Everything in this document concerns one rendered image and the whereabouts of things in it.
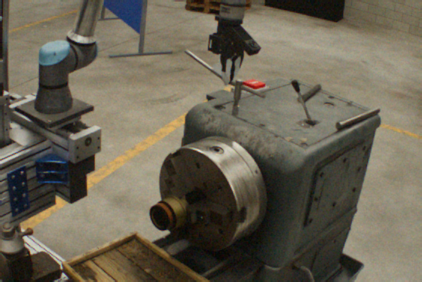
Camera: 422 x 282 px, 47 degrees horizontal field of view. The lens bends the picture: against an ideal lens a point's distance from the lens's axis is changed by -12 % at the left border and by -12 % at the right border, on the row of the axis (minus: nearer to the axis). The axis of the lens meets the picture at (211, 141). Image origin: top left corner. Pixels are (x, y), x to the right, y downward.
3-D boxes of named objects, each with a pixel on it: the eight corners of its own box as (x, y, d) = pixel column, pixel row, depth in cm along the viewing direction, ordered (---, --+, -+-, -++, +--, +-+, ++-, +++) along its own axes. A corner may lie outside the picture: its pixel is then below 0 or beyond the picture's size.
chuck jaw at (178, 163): (194, 189, 156) (178, 151, 156) (204, 185, 152) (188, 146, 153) (166, 202, 148) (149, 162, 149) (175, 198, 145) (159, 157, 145)
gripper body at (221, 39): (223, 49, 167) (227, 13, 162) (244, 56, 162) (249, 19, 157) (206, 53, 161) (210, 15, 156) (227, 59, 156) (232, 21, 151)
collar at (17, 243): (15, 231, 120) (13, 222, 119) (30, 247, 116) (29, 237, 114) (-10, 240, 115) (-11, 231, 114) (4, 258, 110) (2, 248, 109)
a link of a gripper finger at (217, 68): (215, 81, 167) (218, 52, 163) (229, 86, 163) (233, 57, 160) (208, 81, 164) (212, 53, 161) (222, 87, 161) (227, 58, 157)
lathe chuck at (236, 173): (173, 206, 174) (188, 120, 159) (246, 258, 157) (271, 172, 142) (153, 215, 168) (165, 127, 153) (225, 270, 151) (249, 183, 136)
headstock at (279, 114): (273, 159, 227) (286, 72, 211) (365, 203, 200) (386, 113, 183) (169, 207, 187) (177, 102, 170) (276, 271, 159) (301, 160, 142)
